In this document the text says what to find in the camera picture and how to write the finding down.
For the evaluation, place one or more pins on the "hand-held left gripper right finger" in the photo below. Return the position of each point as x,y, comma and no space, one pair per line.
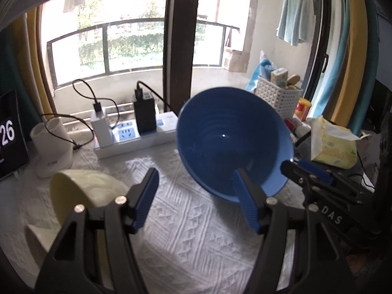
245,202

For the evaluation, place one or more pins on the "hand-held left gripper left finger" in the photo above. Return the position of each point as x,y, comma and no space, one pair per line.
147,199

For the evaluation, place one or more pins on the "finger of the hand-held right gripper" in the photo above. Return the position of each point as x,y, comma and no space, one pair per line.
294,170
318,173

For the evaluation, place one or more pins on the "pale yellow bowl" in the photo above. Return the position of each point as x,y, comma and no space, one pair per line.
88,183

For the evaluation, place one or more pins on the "blue bowl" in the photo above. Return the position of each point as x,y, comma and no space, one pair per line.
220,128

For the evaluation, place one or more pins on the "pink dotted bowl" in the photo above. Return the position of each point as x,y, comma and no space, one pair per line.
35,242

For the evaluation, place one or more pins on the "yellow tissue pack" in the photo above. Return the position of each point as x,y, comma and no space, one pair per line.
333,147

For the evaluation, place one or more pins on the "white textured tablecloth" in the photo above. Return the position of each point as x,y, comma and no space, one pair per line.
190,235

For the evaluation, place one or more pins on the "orange lidded jar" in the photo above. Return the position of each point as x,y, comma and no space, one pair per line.
303,108

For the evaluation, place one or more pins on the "white power strip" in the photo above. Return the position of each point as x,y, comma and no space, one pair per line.
165,128

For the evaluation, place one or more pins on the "white perforated basket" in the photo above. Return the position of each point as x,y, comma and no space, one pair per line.
278,98

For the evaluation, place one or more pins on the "black charger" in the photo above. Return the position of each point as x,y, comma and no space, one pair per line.
145,116

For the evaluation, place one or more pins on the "white charger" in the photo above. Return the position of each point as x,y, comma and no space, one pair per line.
102,128

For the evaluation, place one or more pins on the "black cabinet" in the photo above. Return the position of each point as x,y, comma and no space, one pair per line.
378,107

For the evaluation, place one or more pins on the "yellow green carton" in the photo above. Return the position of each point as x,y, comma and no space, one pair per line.
279,78

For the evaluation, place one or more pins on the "white desk lamp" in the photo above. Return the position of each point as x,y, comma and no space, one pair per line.
52,159

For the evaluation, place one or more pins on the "blue plastic bag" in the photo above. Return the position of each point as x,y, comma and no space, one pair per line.
263,67

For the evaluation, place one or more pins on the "light blue curtain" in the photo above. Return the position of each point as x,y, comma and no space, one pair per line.
338,52

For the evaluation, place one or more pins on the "cardboard box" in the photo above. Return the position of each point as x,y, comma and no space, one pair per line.
234,59

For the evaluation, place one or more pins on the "yellow curtain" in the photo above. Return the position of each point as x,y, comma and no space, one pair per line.
352,52
33,67

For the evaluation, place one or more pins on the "teal curtain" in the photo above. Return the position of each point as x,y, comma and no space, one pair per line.
369,52
6,67

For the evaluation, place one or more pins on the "black tablet with clock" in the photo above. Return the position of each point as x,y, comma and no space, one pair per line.
12,150

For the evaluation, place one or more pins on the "light blue hanging towel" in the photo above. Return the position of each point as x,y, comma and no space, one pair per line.
291,15

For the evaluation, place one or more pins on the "balcony railing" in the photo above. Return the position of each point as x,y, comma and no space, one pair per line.
105,49

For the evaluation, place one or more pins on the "dark window frame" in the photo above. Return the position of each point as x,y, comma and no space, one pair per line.
182,36

